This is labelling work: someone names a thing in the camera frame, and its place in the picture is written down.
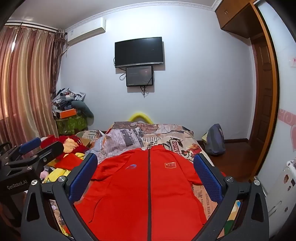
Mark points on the striped brown curtain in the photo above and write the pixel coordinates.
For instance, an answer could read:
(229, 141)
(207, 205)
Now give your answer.
(25, 81)

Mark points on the yellow foam tube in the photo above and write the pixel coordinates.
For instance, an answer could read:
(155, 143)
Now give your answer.
(140, 115)

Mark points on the blue grey backpack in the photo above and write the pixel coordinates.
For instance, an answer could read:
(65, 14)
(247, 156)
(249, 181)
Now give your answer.
(216, 141)

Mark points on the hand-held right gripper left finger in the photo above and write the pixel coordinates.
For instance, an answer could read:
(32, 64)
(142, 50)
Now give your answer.
(82, 179)

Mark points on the wooden overhead cabinet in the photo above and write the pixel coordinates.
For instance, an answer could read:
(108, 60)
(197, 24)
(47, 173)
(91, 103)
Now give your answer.
(235, 16)

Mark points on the wooden door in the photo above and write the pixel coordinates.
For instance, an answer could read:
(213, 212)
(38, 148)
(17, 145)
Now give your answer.
(262, 97)

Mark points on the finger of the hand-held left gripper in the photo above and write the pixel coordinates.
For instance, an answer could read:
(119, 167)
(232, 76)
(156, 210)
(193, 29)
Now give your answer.
(29, 145)
(52, 149)

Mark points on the printed blanket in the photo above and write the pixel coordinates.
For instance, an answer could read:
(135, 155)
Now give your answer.
(166, 136)

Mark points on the red zip jacket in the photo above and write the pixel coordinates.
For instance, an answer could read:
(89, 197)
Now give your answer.
(129, 197)

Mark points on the orange box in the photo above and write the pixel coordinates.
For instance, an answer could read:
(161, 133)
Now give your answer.
(68, 113)

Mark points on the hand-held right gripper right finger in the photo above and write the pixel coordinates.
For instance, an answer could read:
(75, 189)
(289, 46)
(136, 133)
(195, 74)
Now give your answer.
(208, 179)

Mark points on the small black wall monitor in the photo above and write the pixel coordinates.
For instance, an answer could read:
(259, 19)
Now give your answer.
(139, 76)

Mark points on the white air conditioner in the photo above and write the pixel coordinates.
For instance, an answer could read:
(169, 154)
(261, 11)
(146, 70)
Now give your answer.
(86, 31)

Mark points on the pile of clutter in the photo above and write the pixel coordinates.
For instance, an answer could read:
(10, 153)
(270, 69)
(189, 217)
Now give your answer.
(62, 97)

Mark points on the dark grey cushion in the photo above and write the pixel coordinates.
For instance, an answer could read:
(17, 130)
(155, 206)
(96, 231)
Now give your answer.
(83, 107)

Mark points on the black wall television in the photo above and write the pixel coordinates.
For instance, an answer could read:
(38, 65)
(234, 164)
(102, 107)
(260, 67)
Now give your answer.
(139, 51)

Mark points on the red plush toy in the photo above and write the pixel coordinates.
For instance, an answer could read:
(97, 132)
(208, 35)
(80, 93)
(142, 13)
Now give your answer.
(74, 144)

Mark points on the white cabinet with stickers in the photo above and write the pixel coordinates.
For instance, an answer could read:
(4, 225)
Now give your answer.
(279, 185)

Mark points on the green patterned box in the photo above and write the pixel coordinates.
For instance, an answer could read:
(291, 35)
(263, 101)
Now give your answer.
(70, 125)

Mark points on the yellow paper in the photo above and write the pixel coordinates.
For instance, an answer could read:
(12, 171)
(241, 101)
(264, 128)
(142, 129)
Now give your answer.
(204, 137)

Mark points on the red folded cloth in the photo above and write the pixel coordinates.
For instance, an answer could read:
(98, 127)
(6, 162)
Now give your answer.
(69, 161)

